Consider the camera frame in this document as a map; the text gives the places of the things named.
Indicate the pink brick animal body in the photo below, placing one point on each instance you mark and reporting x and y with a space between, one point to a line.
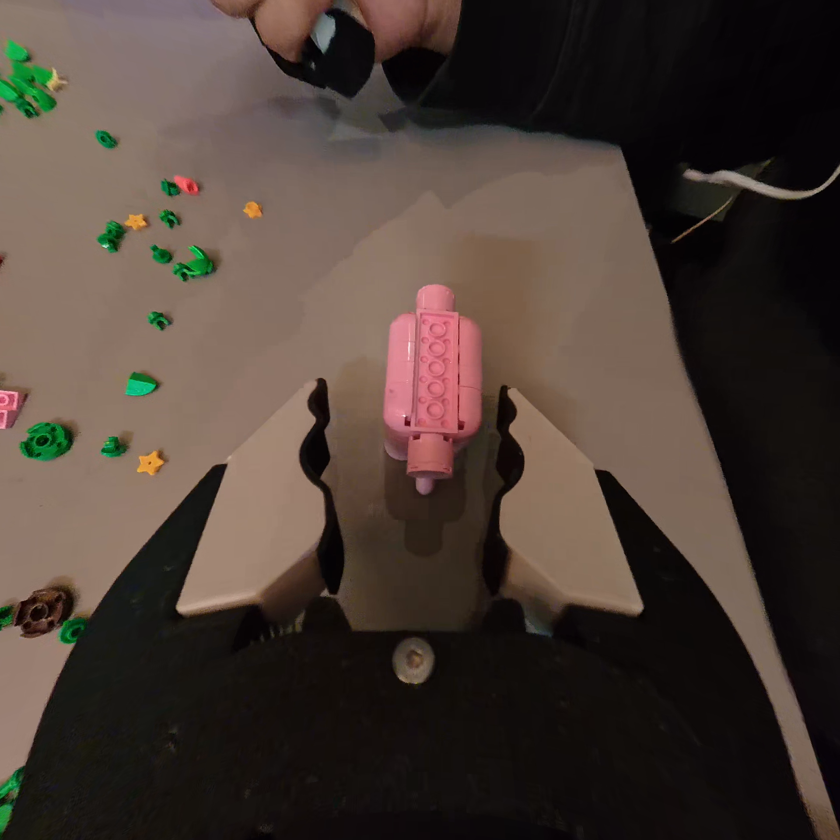
433 367

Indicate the pink two-stud plate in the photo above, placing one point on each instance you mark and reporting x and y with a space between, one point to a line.
6 420
10 400

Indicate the green round plate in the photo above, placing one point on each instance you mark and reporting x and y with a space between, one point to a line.
33 449

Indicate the pile of green leaf pieces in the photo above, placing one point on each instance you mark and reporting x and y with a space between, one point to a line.
26 85

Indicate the green flexible rod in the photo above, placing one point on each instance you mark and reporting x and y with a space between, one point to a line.
8 787

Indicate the yellow star piece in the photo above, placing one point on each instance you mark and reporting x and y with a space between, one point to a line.
136 222
253 210
150 463

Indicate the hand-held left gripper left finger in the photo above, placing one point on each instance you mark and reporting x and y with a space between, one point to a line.
256 531

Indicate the person's black jacket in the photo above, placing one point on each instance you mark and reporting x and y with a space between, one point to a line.
754 459

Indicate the tan flower stem piece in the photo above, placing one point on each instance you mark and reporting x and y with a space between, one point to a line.
57 80

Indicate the coral cone piece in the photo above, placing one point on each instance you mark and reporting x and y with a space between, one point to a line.
187 185

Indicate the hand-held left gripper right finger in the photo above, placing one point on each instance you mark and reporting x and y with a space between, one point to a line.
571 531

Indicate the green spiky leaf piece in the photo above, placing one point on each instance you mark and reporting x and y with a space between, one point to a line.
200 266

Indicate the scattered small green clips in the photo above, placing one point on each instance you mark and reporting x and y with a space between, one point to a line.
159 320

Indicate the green dome piece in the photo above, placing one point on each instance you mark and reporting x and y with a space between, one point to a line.
140 386

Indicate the person's right hand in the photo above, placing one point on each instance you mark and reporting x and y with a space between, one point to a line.
407 26

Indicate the brown round holed plate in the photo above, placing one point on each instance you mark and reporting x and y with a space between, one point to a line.
26 623

